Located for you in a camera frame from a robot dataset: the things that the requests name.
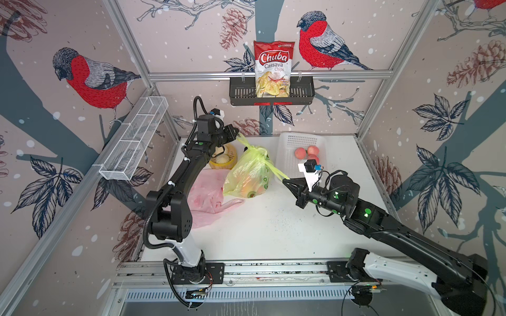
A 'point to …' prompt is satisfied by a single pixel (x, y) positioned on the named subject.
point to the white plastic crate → (288, 142)
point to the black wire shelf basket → (242, 91)
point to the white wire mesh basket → (121, 158)
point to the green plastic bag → (248, 175)
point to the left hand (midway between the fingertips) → (240, 124)
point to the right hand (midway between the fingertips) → (284, 181)
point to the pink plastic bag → (205, 197)
